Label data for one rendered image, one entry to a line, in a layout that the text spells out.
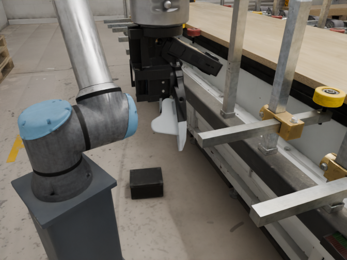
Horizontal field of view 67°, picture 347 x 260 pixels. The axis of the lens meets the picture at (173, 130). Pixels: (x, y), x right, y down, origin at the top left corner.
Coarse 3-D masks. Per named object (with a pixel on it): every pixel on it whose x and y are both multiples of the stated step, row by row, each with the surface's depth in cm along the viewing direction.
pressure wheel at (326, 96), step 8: (320, 88) 79; (328, 88) 79; (336, 88) 79; (320, 96) 76; (328, 96) 75; (336, 96) 74; (344, 96) 75; (320, 104) 77; (328, 104) 76; (336, 104) 75
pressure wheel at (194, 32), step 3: (189, 30) 156; (192, 30) 155; (195, 30) 154; (198, 30) 155; (189, 33) 156; (192, 33) 155; (195, 33) 155; (198, 33) 156; (192, 36) 159; (195, 36) 159; (192, 42) 162
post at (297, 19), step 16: (304, 0) 62; (288, 16) 66; (304, 16) 64; (288, 32) 67; (304, 32) 67; (288, 48) 68; (288, 64) 70; (288, 80) 73; (272, 96) 77; (288, 96) 76; (272, 144) 84
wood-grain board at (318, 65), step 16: (192, 16) 204; (208, 16) 204; (224, 16) 204; (256, 16) 204; (208, 32) 151; (224, 32) 151; (256, 32) 151; (272, 32) 151; (320, 32) 151; (336, 32) 151; (256, 48) 121; (272, 48) 121; (304, 48) 121; (320, 48) 121; (336, 48) 121; (272, 64) 105; (304, 64) 101; (320, 64) 101; (336, 64) 101; (304, 80) 91; (320, 80) 86; (336, 80) 86
